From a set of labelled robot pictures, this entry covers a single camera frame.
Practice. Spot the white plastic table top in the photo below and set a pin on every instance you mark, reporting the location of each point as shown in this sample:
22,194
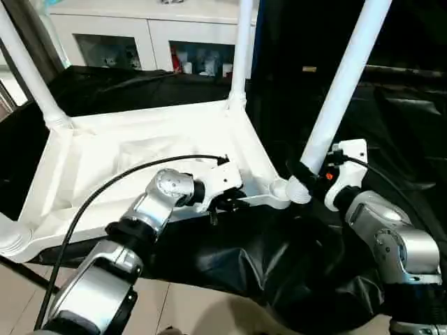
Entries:
105,153

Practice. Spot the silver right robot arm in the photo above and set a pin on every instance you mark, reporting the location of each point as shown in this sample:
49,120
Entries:
391,237

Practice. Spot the small yellow label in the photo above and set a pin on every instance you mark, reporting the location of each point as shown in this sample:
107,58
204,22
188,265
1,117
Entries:
309,69

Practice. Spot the dark robot left foot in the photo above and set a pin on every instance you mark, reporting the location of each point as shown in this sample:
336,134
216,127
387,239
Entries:
169,331

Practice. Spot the black work mat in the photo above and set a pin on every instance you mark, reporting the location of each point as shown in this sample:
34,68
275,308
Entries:
140,84

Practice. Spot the white glass-door cabinet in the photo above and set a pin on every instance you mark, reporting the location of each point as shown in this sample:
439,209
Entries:
140,21

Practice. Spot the black folding table stand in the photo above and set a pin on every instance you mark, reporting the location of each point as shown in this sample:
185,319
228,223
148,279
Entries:
28,276

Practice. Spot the teal plastic object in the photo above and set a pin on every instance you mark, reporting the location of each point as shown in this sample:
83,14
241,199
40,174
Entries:
59,42

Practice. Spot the grey curtain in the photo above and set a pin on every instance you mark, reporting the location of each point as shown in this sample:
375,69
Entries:
33,21

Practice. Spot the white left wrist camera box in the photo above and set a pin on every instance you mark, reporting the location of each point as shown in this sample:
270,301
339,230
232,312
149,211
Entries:
223,178

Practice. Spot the silver metal rail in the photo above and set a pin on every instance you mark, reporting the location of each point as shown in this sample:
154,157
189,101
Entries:
412,70

